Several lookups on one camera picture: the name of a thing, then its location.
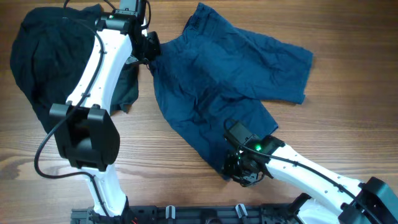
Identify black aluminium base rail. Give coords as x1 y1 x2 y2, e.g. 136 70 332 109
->
70 203 301 224

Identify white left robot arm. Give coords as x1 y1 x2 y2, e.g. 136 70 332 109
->
49 1 160 223

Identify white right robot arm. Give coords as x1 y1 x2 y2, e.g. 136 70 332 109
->
223 120 397 223

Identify black garment with logo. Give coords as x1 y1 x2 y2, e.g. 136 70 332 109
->
9 3 140 134

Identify navy blue shorts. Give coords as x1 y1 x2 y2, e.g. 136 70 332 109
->
149 3 313 172

